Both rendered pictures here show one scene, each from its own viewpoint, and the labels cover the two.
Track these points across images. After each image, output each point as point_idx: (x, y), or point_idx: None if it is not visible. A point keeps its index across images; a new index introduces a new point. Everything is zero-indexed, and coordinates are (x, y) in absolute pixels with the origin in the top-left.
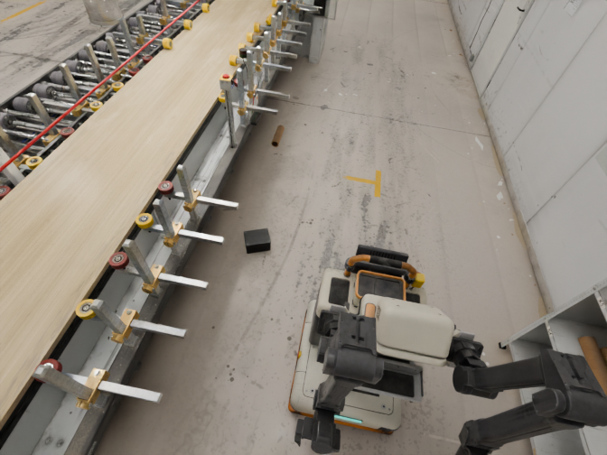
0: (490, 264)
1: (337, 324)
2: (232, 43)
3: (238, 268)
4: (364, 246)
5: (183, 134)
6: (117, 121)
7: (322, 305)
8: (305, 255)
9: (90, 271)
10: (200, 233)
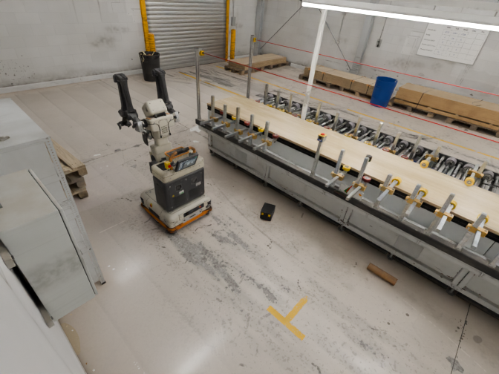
0: (137, 342)
1: (171, 108)
2: (440, 196)
3: (257, 203)
4: (195, 154)
5: (310, 146)
6: (330, 136)
7: (190, 151)
8: (244, 230)
9: (246, 119)
10: (246, 138)
